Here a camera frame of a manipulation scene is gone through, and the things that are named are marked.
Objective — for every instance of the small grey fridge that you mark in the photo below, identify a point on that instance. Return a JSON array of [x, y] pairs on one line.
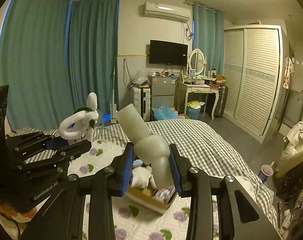
[[162, 91]]

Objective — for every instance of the blue plastic bag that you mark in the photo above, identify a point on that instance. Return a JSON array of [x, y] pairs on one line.
[[163, 113]]

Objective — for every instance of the blue waste basket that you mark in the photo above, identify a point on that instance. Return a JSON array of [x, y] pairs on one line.
[[193, 111]]

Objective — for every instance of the left human hand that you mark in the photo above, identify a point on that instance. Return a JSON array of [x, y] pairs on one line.
[[10, 213]]

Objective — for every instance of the white jacket on chair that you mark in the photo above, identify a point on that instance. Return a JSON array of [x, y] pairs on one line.
[[292, 154]]

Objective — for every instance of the grey checked bed sheet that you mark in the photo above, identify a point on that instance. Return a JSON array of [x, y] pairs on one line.
[[205, 149]]

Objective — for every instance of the oval vanity mirror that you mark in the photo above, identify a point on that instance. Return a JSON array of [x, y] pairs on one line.
[[196, 63]]

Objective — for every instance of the black wall television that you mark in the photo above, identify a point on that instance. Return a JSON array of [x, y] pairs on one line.
[[168, 53]]

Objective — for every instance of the brown cardboard box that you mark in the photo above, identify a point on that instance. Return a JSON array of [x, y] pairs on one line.
[[144, 196]]

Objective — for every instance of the white suitcase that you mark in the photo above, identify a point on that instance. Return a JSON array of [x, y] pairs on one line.
[[141, 99]]

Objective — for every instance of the narrow teal curtain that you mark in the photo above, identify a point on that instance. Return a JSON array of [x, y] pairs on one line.
[[209, 35]]

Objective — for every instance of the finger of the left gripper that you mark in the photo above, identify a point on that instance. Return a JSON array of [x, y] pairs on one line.
[[23, 147], [61, 157]]

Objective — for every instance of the white air conditioner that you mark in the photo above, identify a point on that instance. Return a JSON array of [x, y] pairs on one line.
[[166, 11]]

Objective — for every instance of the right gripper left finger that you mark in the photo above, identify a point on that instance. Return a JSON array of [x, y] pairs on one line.
[[62, 215]]

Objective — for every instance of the white cloth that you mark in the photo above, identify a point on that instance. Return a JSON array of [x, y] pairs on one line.
[[142, 178]]

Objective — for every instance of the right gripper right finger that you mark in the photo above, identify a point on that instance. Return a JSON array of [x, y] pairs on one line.
[[239, 215]]

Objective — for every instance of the purple drink cup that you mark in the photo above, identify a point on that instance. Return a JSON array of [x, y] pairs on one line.
[[266, 171]]

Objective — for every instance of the white dressing table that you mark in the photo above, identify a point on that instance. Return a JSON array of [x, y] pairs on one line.
[[182, 91]]

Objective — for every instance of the floral zip pouch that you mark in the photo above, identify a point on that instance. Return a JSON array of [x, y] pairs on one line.
[[164, 195]]

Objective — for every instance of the white green plush toy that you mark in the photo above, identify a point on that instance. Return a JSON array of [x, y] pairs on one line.
[[80, 125]]

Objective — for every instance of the large teal curtain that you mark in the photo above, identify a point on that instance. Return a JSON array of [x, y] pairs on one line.
[[53, 53]]

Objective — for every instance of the grey washing machine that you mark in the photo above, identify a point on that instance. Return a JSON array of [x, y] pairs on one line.
[[294, 108]]

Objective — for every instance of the white louvered wardrobe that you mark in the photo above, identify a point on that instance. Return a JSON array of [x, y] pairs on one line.
[[254, 64]]

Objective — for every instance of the white socks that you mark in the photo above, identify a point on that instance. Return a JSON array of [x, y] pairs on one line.
[[153, 150]]

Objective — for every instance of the white floral quilt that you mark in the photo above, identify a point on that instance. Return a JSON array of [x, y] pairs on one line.
[[131, 220]]

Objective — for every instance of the dark grey suitcase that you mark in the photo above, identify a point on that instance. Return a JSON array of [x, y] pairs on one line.
[[220, 106]]

